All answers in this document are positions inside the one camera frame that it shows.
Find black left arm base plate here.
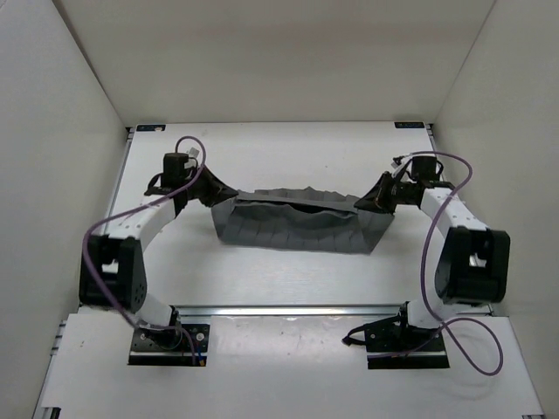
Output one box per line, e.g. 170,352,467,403
128,319,210,367

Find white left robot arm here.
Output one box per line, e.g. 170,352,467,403
79,151,238,347

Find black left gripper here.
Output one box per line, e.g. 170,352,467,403
183,162,238,206

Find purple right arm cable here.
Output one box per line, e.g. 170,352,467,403
392,150,504,375

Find grey pleated skirt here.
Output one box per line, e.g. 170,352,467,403
211,187,394,254

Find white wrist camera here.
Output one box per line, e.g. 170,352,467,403
187,148,206,165
391,155,412,178

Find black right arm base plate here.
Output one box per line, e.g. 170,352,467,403
342,317,450,370

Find blue corner label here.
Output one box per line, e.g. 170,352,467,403
135,124,166,132
394,121,425,129

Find blue left corner label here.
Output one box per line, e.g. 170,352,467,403
135,124,166,132

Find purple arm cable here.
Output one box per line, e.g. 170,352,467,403
83,135,208,367
392,150,504,375

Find aluminium table edge rail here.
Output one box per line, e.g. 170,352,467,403
178,305,399,317

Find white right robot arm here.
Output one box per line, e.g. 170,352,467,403
355,153,511,350

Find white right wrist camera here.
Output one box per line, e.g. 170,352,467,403
391,155,412,178

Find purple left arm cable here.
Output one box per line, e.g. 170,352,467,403
83,135,208,367

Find blue right corner label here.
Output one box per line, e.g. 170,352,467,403
394,121,425,129

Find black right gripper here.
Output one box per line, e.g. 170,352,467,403
355,171,415,216

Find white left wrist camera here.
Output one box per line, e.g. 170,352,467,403
187,148,206,165

